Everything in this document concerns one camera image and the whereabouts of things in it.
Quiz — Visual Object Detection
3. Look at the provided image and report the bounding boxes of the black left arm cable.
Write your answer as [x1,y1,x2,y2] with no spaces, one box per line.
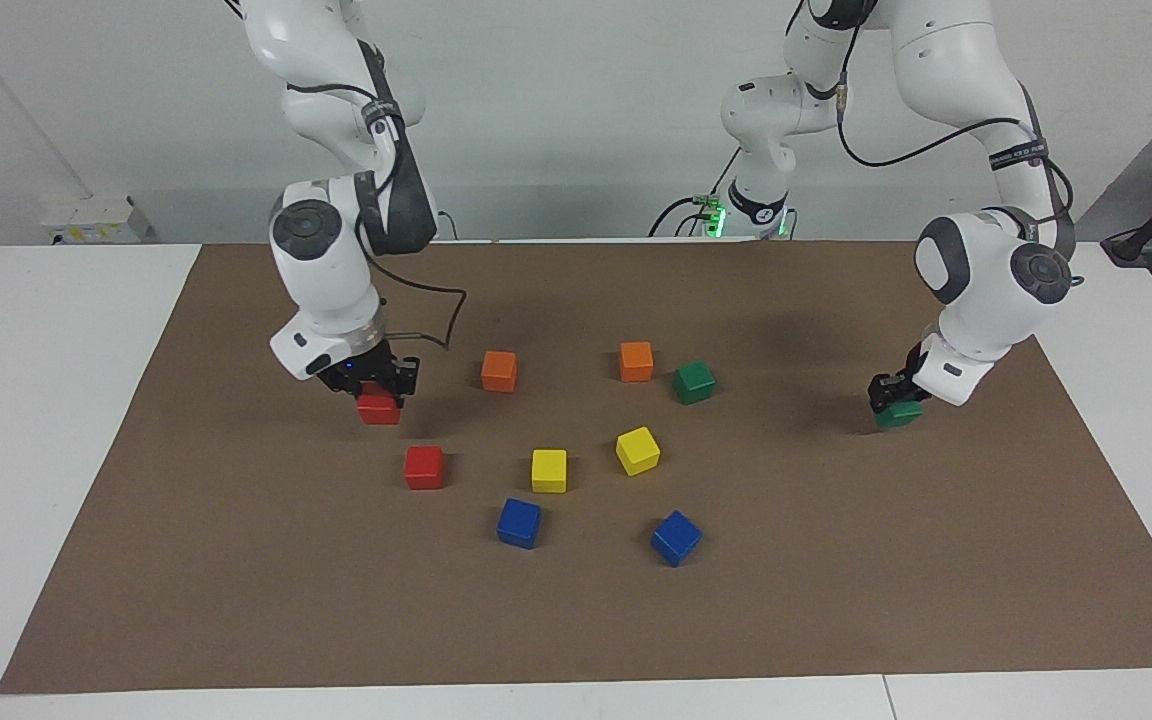
[786,0,1077,263]

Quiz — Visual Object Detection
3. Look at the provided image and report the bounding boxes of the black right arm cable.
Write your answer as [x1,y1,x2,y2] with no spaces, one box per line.
[286,80,469,351]

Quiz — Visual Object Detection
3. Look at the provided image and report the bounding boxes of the yellow wooden cube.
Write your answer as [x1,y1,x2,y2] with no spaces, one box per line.
[615,426,662,477]
[531,449,569,494]

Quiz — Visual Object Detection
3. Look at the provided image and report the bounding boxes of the red wooden cube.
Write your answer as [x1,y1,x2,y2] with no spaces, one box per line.
[404,445,446,491]
[356,384,403,427]

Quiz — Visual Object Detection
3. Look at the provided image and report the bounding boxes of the brown table mat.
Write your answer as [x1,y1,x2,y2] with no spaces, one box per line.
[0,240,1152,696]

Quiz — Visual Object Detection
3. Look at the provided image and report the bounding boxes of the blue wooden cube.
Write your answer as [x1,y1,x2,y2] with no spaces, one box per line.
[496,497,543,550]
[650,510,704,568]

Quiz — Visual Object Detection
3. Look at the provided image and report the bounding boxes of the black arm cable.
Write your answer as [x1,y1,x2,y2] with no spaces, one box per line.
[286,80,469,351]
[786,0,1077,263]

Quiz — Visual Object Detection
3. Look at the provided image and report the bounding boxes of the green wooden cube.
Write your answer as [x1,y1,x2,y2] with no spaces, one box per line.
[673,361,717,406]
[875,398,925,432]

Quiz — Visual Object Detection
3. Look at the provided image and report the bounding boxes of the white socket box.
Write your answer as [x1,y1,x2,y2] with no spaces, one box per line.
[41,193,152,246]

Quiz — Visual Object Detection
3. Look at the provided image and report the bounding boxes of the black left base cable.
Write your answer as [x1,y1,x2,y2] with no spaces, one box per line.
[648,148,743,239]

